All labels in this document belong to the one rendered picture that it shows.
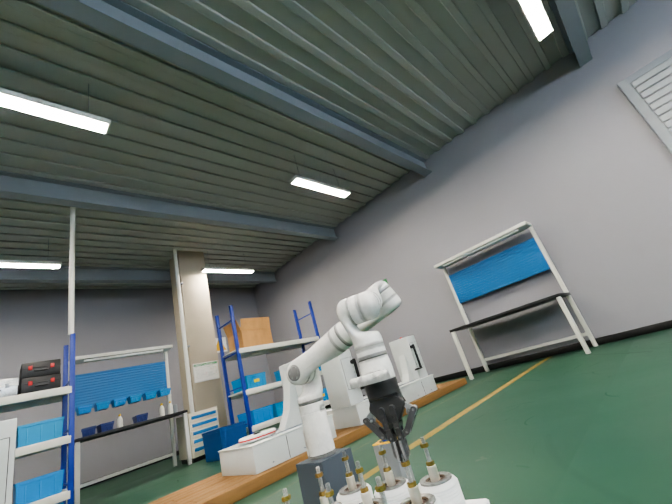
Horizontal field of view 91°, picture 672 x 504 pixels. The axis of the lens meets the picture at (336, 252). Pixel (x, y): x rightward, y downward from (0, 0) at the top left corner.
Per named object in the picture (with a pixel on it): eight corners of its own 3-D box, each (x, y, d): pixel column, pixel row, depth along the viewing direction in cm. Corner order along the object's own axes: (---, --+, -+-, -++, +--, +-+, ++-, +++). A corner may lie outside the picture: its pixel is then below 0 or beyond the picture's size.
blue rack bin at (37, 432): (13, 451, 368) (15, 431, 376) (57, 440, 395) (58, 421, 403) (16, 448, 338) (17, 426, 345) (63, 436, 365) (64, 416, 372)
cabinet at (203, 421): (179, 464, 528) (175, 418, 552) (208, 454, 561) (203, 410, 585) (194, 463, 493) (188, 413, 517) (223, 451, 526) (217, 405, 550)
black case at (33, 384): (16, 401, 383) (17, 385, 389) (55, 394, 408) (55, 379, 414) (20, 394, 358) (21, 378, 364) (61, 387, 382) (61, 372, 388)
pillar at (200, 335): (188, 457, 606) (168, 261, 747) (217, 446, 645) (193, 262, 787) (200, 455, 571) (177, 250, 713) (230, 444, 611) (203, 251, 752)
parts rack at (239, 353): (232, 449, 528) (213, 316, 606) (319, 415, 662) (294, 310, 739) (252, 445, 489) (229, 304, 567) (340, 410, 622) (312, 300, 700)
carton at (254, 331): (225, 356, 582) (221, 328, 600) (258, 351, 635) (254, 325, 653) (241, 348, 551) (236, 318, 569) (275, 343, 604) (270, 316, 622)
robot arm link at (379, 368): (349, 391, 70) (341, 361, 72) (367, 383, 80) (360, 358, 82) (389, 379, 67) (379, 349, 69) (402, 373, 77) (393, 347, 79)
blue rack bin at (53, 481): (11, 507, 351) (12, 484, 359) (57, 491, 378) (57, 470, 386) (13, 508, 321) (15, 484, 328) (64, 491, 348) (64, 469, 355)
